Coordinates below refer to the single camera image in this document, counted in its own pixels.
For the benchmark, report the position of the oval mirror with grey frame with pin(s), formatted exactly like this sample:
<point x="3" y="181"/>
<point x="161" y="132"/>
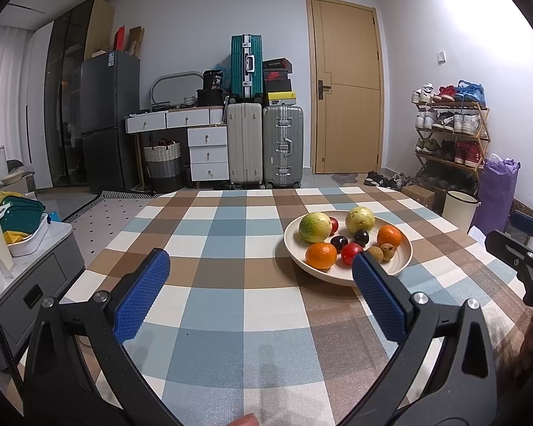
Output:
<point x="157" y="86"/>

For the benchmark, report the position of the yellow cloth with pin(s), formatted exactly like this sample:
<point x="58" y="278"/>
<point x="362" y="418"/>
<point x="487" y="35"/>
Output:
<point x="2" y="199"/>

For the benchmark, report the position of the dark glass cabinet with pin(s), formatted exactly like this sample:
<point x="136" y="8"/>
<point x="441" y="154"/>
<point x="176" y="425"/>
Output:
<point x="64" y="97"/>

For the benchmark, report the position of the yellow and black shoe box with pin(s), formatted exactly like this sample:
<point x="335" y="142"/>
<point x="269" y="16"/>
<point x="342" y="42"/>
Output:
<point x="280" y="99"/>

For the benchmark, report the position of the teal suitcase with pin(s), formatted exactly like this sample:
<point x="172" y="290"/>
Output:
<point x="244" y="66"/>

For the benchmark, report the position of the black storage box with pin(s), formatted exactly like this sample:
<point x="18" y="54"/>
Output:
<point x="210" y="97"/>

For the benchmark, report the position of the grey side cabinet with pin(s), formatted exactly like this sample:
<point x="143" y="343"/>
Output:
<point x="40" y="275"/>

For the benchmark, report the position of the purple bag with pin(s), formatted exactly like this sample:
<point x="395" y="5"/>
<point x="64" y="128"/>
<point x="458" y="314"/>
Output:
<point x="497" y="195"/>

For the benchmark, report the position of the orange mandarin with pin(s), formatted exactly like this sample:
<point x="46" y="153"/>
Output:
<point x="321" y="256"/>
<point x="389" y="236"/>

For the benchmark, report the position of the flat cardboard pieces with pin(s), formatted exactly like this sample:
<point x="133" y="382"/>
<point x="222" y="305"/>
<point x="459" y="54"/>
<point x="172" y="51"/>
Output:
<point x="136" y="42"/>

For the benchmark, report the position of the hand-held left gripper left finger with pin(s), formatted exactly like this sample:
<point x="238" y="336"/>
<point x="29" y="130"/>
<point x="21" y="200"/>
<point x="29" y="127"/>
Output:
<point x="142" y="297"/>

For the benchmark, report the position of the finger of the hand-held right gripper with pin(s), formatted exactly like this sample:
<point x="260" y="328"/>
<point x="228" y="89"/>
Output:
<point x="526" y="222"/>
<point x="504" y="243"/>

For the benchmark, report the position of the wooden door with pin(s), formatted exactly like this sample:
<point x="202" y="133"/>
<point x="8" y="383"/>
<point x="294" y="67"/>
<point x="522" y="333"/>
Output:
<point x="346" y="88"/>

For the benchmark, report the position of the wooden shoe rack with shoes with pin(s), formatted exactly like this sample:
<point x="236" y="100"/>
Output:
<point x="466" y="151"/>

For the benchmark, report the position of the red and black shoe box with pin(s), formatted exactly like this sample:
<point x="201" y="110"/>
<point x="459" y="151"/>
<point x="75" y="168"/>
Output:
<point x="277" y="82"/>

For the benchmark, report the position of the white plastic basket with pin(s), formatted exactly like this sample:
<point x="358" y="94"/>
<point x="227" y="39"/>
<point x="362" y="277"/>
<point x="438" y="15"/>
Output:
<point x="31" y="244"/>

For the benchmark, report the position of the door mat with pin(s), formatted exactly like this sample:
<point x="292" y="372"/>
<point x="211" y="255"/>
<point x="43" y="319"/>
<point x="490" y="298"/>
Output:
<point x="344" y="178"/>

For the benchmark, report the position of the black tub with label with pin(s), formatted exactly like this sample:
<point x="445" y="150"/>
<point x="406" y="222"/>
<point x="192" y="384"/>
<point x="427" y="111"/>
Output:
<point x="213" y="80"/>

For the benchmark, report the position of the silver suitcase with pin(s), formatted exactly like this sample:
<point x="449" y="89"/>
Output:
<point x="282" y="146"/>

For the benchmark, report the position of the brown longan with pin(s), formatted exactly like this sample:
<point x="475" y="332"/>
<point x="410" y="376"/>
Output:
<point x="375" y="255"/>
<point x="387" y="250"/>

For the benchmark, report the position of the person's left hand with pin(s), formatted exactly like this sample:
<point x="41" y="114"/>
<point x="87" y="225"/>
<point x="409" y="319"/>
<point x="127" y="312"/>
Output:
<point x="247" y="420"/>

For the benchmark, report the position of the white plastic bag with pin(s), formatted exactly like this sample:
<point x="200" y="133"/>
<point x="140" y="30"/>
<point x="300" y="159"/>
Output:
<point x="477" y="234"/>

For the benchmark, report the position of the white desk with drawers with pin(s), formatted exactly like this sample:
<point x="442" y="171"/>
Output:
<point x="208" y="155"/>

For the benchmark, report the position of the woven laundry basket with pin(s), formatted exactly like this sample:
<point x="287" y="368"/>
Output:
<point x="162" y="164"/>

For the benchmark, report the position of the cream waste bin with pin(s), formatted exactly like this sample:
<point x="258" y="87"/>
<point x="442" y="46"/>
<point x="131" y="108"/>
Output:
<point x="459" y="211"/>

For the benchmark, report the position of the brown cardboard box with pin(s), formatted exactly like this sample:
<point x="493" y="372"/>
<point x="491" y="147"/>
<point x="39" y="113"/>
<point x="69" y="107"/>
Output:
<point x="419" y="195"/>

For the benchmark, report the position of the small red tomato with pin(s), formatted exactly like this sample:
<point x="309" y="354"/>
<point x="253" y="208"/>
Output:
<point x="334" y="226"/>

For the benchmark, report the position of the checked tablecloth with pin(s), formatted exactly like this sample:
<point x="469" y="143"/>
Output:
<point x="248" y="297"/>

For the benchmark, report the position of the white curtain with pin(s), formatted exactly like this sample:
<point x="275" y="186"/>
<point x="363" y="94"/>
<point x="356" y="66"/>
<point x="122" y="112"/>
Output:
<point x="4" y="88"/>

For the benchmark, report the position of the cream round plate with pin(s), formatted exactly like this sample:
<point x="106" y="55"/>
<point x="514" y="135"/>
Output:
<point x="399" y="255"/>

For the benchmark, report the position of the yellow guava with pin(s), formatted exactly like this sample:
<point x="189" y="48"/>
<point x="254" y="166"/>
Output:
<point x="315" y="227"/>
<point x="360" y="220"/>

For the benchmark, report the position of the dark purple plum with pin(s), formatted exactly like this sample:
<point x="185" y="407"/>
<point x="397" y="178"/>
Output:
<point x="339" y="243"/>
<point x="361" y="236"/>

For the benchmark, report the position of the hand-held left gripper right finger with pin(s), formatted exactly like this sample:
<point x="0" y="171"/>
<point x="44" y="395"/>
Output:
<point x="377" y="297"/>

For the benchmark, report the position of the grey refrigerator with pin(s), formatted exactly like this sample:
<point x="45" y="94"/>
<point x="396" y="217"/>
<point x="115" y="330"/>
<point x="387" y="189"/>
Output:
<point x="109" y="120"/>

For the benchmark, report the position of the beige suitcase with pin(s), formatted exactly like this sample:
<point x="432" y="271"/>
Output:
<point x="244" y="146"/>

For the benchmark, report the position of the cluster of black white shoes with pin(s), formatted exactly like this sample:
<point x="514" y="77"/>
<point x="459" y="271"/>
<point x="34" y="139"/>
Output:
<point x="377" y="180"/>

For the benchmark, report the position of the patterned floor rug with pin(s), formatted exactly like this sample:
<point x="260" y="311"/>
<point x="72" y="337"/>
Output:
<point x="111" y="222"/>

